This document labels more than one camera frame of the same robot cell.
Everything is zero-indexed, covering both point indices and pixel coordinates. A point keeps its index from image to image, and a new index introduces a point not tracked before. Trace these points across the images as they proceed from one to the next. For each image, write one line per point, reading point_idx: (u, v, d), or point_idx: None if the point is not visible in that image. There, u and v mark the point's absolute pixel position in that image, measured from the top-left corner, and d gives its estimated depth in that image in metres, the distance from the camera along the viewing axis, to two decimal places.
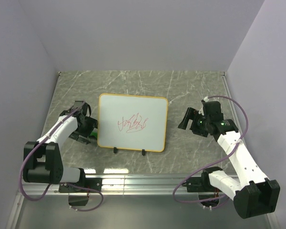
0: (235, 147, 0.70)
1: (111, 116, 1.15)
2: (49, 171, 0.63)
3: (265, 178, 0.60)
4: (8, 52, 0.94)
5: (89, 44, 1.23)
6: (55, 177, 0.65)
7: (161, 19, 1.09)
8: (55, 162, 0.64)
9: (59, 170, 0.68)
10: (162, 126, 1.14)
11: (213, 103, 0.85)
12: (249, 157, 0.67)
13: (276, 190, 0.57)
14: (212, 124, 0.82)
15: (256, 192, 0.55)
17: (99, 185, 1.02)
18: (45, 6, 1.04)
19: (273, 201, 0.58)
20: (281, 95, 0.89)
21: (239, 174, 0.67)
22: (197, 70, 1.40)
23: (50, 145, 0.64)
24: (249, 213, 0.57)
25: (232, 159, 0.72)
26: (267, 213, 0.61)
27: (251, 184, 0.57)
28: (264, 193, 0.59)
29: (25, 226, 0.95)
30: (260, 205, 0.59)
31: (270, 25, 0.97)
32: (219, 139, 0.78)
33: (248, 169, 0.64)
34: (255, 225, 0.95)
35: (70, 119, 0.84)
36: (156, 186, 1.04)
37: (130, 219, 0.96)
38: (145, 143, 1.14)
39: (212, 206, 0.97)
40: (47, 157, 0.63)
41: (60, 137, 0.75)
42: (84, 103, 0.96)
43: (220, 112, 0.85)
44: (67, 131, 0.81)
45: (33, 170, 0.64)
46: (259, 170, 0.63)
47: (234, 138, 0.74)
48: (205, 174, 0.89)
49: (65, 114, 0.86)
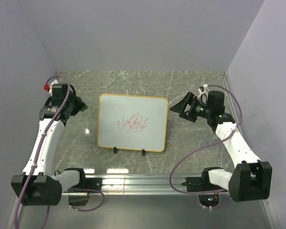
0: (230, 134, 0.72)
1: (111, 115, 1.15)
2: (48, 199, 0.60)
3: (258, 160, 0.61)
4: (8, 52, 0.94)
5: (89, 44, 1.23)
6: (56, 198, 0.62)
7: (160, 19, 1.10)
8: (50, 190, 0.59)
9: (56, 189, 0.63)
10: (162, 126, 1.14)
11: (218, 95, 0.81)
12: (243, 141, 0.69)
13: (268, 171, 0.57)
14: (212, 117, 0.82)
15: (248, 169, 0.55)
17: (99, 185, 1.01)
18: (45, 6, 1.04)
19: (267, 183, 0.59)
20: (281, 95, 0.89)
21: (233, 157, 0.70)
22: (197, 70, 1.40)
23: (38, 179, 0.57)
24: (241, 197, 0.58)
25: (227, 144, 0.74)
26: (262, 198, 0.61)
27: (243, 163, 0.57)
28: (258, 176, 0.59)
29: (25, 226, 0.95)
30: (255, 189, 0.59)
31: (271, 23, 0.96)
32: (217, 128, 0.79)
33: (241, 151, 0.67)
34: (255, 225, 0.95)
35: (54, 126, 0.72)
36: (156, 186, 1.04)
37: (129, 219, 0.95)
38: (144, 143, 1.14)
39: (212, 206, 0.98)
40: (41, 192, 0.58)
41: (49, 152, 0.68)
42: (63, 87, 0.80)
43: (223, 106, 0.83)
44: (54, 140, 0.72)
45: (31, 199, 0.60)
46: (252, 152, 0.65)
47: (230, 126, 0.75)
48: (205, 174, 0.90)
49: (45, 117, 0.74)
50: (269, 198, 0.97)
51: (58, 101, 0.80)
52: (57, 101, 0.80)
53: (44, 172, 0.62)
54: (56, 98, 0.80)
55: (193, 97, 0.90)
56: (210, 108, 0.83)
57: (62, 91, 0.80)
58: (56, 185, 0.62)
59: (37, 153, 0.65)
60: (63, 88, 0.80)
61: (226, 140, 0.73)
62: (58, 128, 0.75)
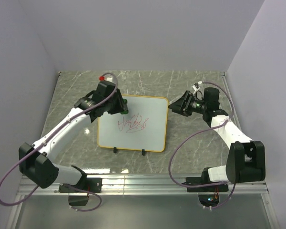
0: (224, 122, 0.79)
1: (112, 115, 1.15)
2: (38, 180, 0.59)
3: (250, 139, 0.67)
4: (8, 52, 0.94)
5: (88, 44, 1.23)
6: (45, 183, 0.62)
7: (160, 19, 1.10)
8: (46, 173, 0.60)
9: (51, 176, 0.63)
10: (162, 126, 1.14)
11: (213, 92, 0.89)
12: (235, 128, 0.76)
13: (260, 148, 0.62)
14: (207, 112, 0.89)
15: (240, 146, 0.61)
17: (99, 185, 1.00)
18: (45, 7, 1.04)
19: (262, 162, 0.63)
20: (281, 95, 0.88)
21: (228, 141, 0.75)
22: (197, 70, 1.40)
23: (42, 158, 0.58)
24: (239, 176, 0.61)
25: (221, 132, 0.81)
26: (260, 180, 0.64)
27: (236, 142, 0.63)
28: (253, 157, 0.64)
29: (25, 226, 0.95)
30: (251, 168, 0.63)
31: (271, 23, 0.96)
32: (212, 121, 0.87)
33: (234, 134, 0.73)
34: (255, 226, 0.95)
35: (80, 118, 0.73)
36: (155, 186, 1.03)
37: (129, 219, 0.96)
38: (145, 143, 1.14)
39: (212, 206, 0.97)
40: (39, 169, 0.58)
41: (62, 139, 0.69)
42: (106, 88, 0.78)
43: (217, 102, 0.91)
44: (75, 130, 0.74)
45: (25, 171, 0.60)
46: (244, 135, 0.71)
47: (223, 118, 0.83)
48: (205, 173, 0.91)
49: (79, 106, 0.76)
50: (269, 198, 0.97)
51: (98, 99, 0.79)
52: (97, 98, 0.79)
53: (47, 154, 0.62)
54: (97, 95, 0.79)
55: (189, 94, 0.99)
56: (206, 105, 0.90)
57: (105, 91, 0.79)
58: (53, 171, 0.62)
59: (51, 135, 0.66)
60: (108, 89, 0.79)
61: (220, 127, 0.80)
62: (84, 122, 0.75)
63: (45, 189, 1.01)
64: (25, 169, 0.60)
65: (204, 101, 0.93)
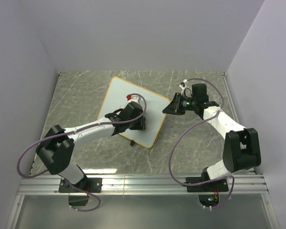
0: (216, 113, 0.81)
1: (116, 101, 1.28)
2: (53, 160, 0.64)
3: (244, 128, 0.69)
4: (7, 52, 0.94)
5: (88, 44, 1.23)
6: (54, 168, 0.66)
7: (160, 20, 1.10)
8: (61, 158, 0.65)
9: (62, 164, 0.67)
10: (158, 121, 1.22)
11: (200, 86, 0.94)
12: (228, 118, 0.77)
13: (254, 135, 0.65)
14: (199, 105, 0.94)
15: (235, 135, 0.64)
17: (99, 185, 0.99)
18: (45, 8, 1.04)
19: (257, 149, 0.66)
20: (281, 96, 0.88)
21: (222, 131, 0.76)
22: (197, 70, 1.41)
23: (67, 141, 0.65)
24: (237, 164, 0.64)
25: (215, 123, 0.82)
26: (255, 165, 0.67)
27: (230, 132, 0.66)
28: (248, 144, 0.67)
29: (25, 226, 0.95)
30: (246, 155, 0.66)
31: (270, 24, 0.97)
32: (203, 113, 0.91)
33: (228, 124, 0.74)
34: (256, 226, 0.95)
35: (107, 126, 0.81)
36: (156, 186, 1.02)
37: (129, 219, 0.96)
38: (138, 136, 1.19)
39: (212, 206, 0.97)
40: (59, 150, 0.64)
41: (86, 137, 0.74)
42: (136, 109, 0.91)
43: (206, 95, 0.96)
44: (97, 134, 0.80)
45: (45, 150, 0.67)
46: (238, 123, 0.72)
47: (215, 109, 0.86)
48: (205, 174, 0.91)
49: (109, 118, 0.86)
50: (269, 198, 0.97)
51: (126, 117, 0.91)
52: (124, 116, 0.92)
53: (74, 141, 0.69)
54: (125, 113, 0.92)
55: (177, 94, 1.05)
56: (196, 98, 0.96)
57: (132, 111, 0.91)
58: (67, 162, 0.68)
59: (81, 129, 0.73)
60: (135, 110, 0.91)
61: (213, 118, 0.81)
62: (107, 131, 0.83)
63: (45, 189, 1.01)
64: (45, 148, 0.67)
65: (194, 98, 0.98)
